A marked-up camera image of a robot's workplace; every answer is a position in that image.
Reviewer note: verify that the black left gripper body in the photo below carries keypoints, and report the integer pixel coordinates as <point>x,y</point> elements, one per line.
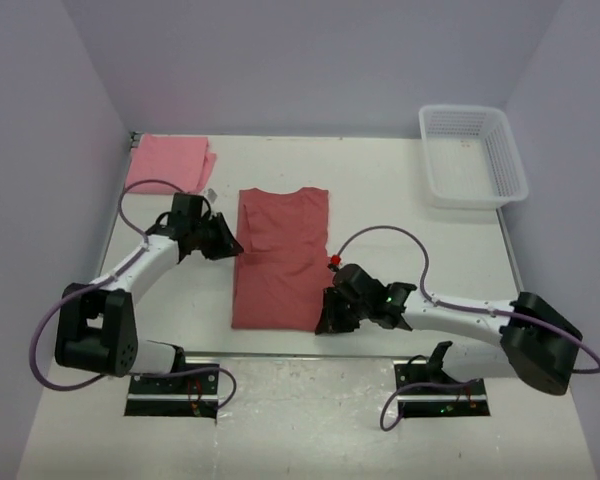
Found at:
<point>219,235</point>

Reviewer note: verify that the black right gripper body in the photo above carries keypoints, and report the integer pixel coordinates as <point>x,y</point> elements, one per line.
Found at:
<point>340,310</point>

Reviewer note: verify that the red t shirt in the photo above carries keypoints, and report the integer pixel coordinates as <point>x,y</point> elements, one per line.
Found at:
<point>279,279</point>

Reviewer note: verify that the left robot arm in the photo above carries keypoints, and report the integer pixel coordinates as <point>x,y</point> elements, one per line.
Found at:
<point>96,329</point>

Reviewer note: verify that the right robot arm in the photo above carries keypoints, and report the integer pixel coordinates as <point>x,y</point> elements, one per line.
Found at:
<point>525,338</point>

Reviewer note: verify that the folded pink t shirt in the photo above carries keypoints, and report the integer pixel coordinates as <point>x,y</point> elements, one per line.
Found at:
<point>184,161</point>

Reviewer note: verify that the white plastic basket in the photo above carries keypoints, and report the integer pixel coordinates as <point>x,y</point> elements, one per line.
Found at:
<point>471,160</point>

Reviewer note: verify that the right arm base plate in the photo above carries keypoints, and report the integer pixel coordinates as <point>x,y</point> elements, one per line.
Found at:
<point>427,402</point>

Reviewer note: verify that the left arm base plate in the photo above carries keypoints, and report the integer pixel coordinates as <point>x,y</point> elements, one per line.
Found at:
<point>183,397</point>

